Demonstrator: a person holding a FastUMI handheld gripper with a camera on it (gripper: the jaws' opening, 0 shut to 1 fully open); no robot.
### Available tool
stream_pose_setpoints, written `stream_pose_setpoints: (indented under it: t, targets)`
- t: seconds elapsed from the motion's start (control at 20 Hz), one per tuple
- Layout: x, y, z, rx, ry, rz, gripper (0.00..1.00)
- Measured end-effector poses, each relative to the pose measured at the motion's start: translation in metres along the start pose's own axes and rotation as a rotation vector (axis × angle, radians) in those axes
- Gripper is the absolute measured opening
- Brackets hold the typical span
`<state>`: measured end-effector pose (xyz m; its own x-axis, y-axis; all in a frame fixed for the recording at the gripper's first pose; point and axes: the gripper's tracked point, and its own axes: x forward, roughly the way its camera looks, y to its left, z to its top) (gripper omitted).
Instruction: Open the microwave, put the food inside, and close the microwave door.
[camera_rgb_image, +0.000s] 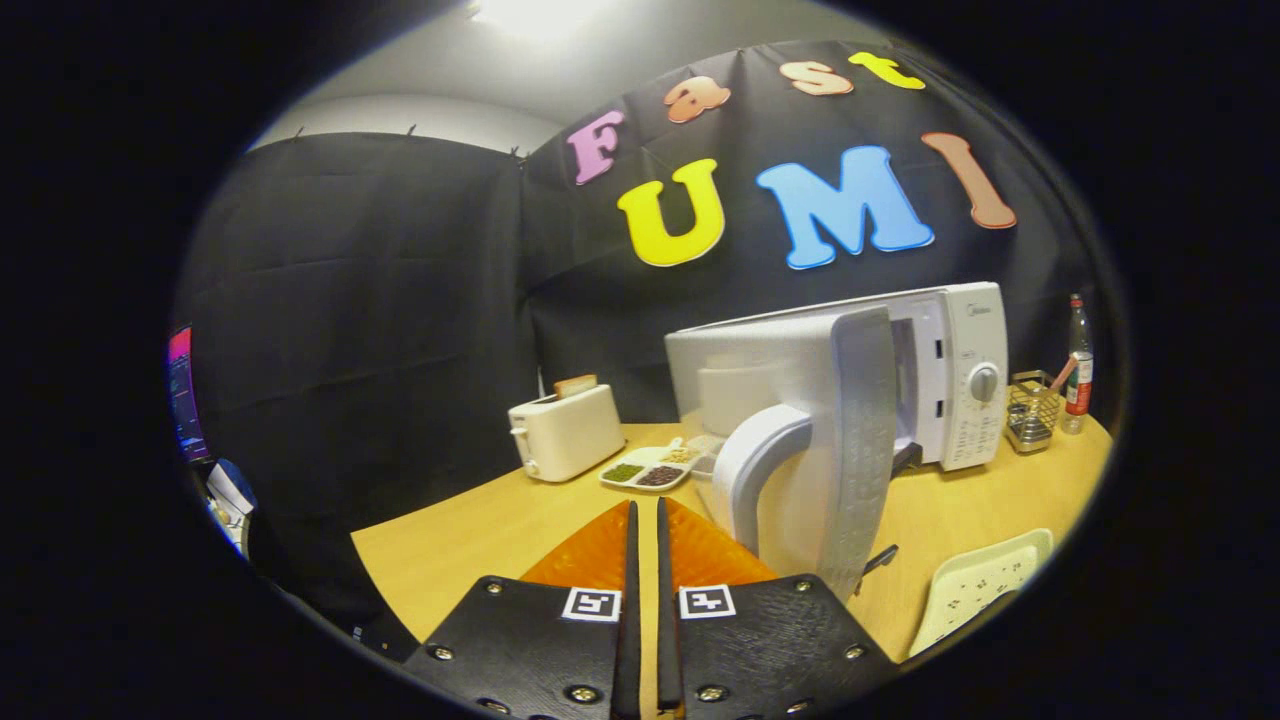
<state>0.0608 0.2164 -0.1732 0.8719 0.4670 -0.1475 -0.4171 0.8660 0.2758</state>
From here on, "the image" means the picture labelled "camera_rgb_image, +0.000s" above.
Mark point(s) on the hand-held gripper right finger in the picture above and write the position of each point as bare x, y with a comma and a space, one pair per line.
667, 620

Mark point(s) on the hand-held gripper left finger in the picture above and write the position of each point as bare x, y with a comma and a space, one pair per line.
631, 620

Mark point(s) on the white microwave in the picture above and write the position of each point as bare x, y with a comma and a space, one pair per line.
800, 360

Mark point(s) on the white divided bean dish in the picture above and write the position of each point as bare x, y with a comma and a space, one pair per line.
640, 473

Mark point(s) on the white toaster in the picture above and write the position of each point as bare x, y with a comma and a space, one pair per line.
570, 435

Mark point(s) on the toast slice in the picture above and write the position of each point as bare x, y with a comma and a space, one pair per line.
575, 386

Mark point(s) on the pale green square plate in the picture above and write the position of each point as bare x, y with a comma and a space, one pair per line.
975, 585

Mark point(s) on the white and blue object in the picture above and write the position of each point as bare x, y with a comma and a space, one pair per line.
232, 495

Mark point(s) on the red striped straw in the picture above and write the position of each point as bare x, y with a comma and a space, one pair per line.
1064, 372

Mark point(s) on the clear plastic water bottle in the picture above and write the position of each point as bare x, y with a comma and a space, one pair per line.
1078, 380

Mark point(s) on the computer monitor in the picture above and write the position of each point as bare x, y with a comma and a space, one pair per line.
186, 395

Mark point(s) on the ceiling light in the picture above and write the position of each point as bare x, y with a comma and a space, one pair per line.
540, 15

